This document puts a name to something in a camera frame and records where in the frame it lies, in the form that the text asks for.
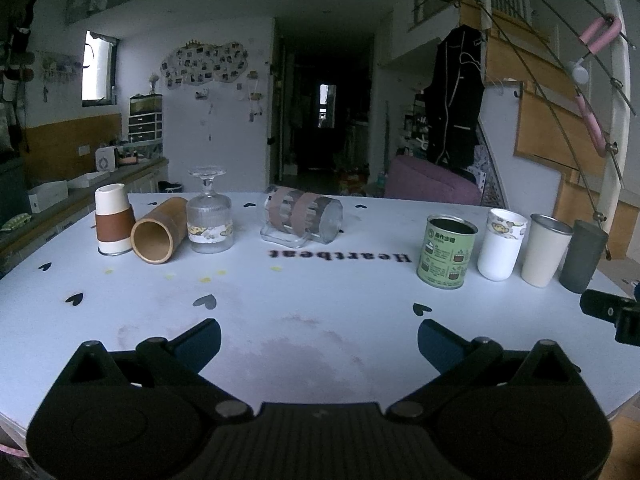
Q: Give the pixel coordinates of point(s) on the grey cup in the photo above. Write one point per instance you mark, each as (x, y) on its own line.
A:
(582, 257)

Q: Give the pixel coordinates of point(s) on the white printed cup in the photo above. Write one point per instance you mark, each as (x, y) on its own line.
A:
(500, 250)

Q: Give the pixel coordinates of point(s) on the cream metal cup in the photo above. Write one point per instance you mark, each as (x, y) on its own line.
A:
(545, 252)

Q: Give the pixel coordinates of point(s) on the small drawer organiser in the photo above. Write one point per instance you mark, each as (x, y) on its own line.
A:
(146, 122)

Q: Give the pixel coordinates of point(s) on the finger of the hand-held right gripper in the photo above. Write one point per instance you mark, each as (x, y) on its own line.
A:
(611, 312)

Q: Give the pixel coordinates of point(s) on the side counter cabinet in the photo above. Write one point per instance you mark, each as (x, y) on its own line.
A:
(60, 220)

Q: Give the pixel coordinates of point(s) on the white pole with pink foam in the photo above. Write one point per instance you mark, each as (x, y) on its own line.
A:
(616, 125)

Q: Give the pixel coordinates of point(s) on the wooden staircase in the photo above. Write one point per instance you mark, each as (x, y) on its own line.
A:
(545, 110)

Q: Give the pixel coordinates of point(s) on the white box with round emblem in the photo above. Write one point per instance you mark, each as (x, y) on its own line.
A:
(105, 158)

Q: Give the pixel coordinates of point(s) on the purple pouf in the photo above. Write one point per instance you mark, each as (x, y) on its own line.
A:
(430, 182)

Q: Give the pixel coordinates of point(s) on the black hanging coat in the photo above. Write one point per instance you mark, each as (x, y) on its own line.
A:
(452, 95)

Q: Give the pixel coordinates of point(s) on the clear glass goblet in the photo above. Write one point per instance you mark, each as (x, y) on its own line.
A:
(210, 220)

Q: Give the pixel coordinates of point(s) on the green tin can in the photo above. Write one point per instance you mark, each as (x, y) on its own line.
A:
(446, 255)

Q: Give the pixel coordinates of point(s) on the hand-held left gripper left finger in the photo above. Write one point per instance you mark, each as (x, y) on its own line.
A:
(201, 344)

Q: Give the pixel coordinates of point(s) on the white flat tray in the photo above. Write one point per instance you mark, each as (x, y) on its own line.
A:
(87, 179)

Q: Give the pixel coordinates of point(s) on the glass mug with brown bands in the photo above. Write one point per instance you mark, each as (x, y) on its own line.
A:
(300, 215)

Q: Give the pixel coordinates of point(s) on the bamboo cup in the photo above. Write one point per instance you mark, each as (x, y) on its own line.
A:
(160, 230)

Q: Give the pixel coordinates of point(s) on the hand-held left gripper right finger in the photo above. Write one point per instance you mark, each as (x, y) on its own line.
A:
(438, 343)

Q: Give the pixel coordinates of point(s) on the window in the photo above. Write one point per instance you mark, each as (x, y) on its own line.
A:
(97, 67)

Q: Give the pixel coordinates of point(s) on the white and brown cup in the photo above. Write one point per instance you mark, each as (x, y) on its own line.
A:
(116, 220)

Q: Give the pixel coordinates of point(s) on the cloud-shaped photo board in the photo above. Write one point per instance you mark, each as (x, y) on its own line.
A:
(205, 62)

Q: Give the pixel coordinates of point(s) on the white cardboard box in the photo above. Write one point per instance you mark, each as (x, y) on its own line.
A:
(47, 196)

